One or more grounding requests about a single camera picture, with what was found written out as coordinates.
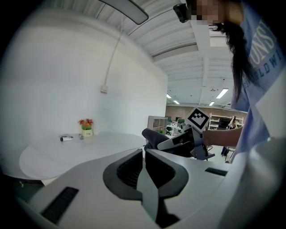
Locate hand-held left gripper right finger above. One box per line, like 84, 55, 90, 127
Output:
145, 149, 233, 221

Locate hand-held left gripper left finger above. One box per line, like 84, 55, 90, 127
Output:
29, 148, 160, 229

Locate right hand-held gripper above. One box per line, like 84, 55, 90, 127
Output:
157, 107, 216, 161

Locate dark blue cloth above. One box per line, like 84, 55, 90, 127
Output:
142, 127, 193, 157

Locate person's right forearm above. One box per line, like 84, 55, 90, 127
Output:
202, 125, 244, 148

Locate white kidney-shaped table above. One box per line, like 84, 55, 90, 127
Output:
19, 131, 147, 181

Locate grey wooden shelf unit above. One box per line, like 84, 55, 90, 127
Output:
148, 115, 168, 133

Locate white storage rack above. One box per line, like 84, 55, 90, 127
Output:
209, 113, 244, 131

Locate colourful flowers in cream pot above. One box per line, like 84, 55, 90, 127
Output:
77, 118, 94, 138

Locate person's light blue shirt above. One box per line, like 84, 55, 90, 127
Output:
230, 0, 286, 162

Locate person's head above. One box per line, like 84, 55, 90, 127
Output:
189, 0, 244, 25

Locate dark curved ceiling fixture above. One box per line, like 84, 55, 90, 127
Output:
98, 0, 149, 25

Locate white wall conduit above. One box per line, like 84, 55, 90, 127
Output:
104, 15, 125, 87

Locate black head camera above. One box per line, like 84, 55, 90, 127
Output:
173, 0, 193, 24

